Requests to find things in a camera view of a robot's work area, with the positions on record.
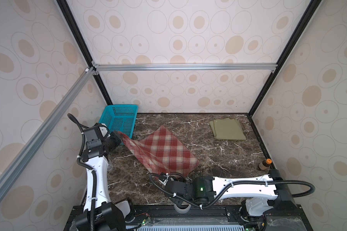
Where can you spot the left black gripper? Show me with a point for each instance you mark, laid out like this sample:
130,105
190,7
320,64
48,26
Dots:
116,138

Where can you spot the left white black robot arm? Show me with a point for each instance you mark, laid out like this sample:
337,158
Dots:
99,213

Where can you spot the red plaid skirt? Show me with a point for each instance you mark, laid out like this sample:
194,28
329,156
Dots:
161,152

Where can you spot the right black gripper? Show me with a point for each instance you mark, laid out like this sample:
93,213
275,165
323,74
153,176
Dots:
180,182

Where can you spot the teal plastic basket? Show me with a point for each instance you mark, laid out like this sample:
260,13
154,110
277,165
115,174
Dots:
120,118

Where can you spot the brown bottle orange cap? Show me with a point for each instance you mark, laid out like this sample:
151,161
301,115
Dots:
265,164

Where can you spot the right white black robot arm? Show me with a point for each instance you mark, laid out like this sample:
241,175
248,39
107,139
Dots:
262,193

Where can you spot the clear tape roll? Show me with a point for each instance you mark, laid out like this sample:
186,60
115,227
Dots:
181,206

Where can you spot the olive green skirt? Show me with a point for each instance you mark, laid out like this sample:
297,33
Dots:
227,129

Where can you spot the horizontal aluminium rail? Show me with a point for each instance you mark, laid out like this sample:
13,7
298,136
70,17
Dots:
184,67

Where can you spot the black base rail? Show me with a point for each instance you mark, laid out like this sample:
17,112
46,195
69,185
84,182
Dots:
217,218

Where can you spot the left slanted aluminium rail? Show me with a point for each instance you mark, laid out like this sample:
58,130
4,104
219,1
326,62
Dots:
17,166

